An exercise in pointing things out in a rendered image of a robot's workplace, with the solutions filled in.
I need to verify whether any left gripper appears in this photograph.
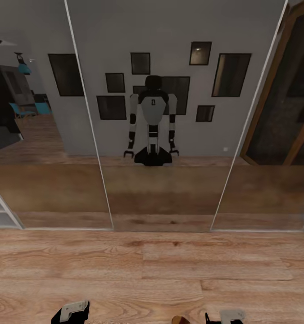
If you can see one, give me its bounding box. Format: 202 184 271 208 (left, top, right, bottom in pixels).
51 302 90 324

